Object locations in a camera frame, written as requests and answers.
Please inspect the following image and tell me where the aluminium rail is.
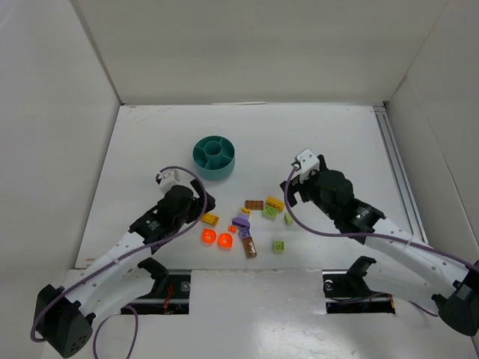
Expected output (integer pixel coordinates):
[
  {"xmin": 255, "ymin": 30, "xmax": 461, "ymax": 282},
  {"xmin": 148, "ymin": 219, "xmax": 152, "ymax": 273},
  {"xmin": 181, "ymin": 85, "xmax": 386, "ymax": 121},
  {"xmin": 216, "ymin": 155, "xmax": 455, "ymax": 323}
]
[{"xmin": 373, "ymin": 105, "xmax": 429, "ymax": 244}]

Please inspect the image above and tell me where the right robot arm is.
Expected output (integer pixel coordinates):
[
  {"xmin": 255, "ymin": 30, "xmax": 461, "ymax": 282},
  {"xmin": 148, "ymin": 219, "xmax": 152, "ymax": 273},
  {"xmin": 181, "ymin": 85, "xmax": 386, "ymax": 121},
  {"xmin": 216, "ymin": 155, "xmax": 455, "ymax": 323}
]
[{"xmin": 281, "ymin": 149, "xmax": 478, "ymax": 337}]

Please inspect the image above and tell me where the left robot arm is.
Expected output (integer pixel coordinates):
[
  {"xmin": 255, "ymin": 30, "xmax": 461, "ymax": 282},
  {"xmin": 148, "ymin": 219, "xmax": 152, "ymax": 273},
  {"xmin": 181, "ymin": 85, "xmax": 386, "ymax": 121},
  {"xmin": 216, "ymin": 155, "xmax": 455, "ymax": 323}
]
[{"xmin": 32, "ymin": 179, "xmax": 216, "ymax": 358}]

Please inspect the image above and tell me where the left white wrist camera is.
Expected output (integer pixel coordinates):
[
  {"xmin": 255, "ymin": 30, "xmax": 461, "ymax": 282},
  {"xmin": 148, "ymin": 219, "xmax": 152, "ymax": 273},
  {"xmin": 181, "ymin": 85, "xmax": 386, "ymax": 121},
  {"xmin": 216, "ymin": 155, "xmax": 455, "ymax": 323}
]
[{"xmin": 156, "ymin": 169, "xmax": 180, "ymax": 194}]

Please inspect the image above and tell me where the orange round lego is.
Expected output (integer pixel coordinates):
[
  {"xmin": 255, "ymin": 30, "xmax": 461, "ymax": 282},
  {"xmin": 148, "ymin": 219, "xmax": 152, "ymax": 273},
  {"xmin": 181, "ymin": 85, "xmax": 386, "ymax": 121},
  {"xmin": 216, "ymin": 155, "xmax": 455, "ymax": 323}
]
[
  {"xmin": 218, "ymin": 233, "xmax": 234, "ymax": 251},
  {"xmin": 201, "ymin": 228, "xmax": 217, "ymax": 245}
]

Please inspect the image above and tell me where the brown printed lego tile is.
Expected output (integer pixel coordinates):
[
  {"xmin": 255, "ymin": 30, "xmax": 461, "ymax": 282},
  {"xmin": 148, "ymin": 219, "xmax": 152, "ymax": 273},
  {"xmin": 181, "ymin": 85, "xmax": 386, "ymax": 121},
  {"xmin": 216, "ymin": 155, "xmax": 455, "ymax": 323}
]
[{"xmin": 242, "ymin": 237, "xmax": 257, "ymax": 259}]

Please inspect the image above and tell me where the purple arch lego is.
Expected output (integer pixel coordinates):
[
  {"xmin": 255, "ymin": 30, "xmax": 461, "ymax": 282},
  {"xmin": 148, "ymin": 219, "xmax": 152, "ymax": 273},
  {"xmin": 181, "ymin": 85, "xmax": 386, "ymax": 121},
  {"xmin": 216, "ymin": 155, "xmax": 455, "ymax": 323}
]
[{"xmin": 231, "ymin": 213, "xmax": 251, "ymax": 228}]

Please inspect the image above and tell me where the green lego brick 2x2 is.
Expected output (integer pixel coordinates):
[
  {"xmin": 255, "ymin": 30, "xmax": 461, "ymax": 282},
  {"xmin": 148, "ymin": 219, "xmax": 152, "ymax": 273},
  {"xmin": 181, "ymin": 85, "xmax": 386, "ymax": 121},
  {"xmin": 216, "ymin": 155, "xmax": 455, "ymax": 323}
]
[{"xmin": 262, "ymin": 205, "xmax": 279, "ymax": 221}]

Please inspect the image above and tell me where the brown lego plate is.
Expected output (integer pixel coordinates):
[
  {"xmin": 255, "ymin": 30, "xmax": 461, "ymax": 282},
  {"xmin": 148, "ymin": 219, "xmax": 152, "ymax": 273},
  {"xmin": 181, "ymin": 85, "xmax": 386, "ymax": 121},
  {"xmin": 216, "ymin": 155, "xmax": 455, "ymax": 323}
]
[{"xmin": 245, "ymin": 200, "xmax": 264, "ymax": 211}]

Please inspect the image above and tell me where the teal divided round container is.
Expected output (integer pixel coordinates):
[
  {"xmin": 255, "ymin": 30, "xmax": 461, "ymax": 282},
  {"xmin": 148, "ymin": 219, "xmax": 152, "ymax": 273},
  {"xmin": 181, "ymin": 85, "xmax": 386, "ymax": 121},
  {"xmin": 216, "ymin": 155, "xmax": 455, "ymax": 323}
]
[{"xmin": 192, "ymin": 135, "xmax": 235, "ymax": 181}]

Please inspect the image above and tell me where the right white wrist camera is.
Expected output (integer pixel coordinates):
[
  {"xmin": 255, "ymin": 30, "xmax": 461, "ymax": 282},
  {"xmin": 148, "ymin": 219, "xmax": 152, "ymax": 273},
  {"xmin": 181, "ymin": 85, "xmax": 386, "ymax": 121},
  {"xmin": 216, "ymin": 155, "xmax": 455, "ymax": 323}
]
[{"xmin": 292, "ymin": 148, "xmax": 320, "ymax": 181}]

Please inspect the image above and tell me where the light green lego slope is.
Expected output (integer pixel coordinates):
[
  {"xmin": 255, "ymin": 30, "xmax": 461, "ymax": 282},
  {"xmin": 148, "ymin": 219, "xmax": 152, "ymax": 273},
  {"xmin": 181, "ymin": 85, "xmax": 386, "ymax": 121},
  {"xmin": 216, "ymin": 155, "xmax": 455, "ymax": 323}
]
[{"xmin": 284, "ymin": 212, "xmax": 294, "ymax": 225}]

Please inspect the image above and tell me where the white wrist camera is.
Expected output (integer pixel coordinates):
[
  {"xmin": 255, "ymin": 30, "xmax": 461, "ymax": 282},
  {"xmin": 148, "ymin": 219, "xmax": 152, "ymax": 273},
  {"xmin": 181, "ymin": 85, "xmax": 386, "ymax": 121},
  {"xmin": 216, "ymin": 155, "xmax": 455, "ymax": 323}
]
[
  {"xmin": 292, "ymin": 148, "xmax": 320, "ymax": 181},
  {"xmin": 156, "ymin": 169, "xmax": 180, "ymax": 194}
]

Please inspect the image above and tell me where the green lego brick lower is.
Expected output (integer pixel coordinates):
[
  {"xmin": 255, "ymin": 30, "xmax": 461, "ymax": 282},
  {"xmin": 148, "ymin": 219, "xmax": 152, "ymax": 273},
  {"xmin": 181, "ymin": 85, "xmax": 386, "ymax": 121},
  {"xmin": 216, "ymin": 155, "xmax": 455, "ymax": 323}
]
[{"xmin": 272, "ymin": 241, "xmax": 285, "ymax": 254}]

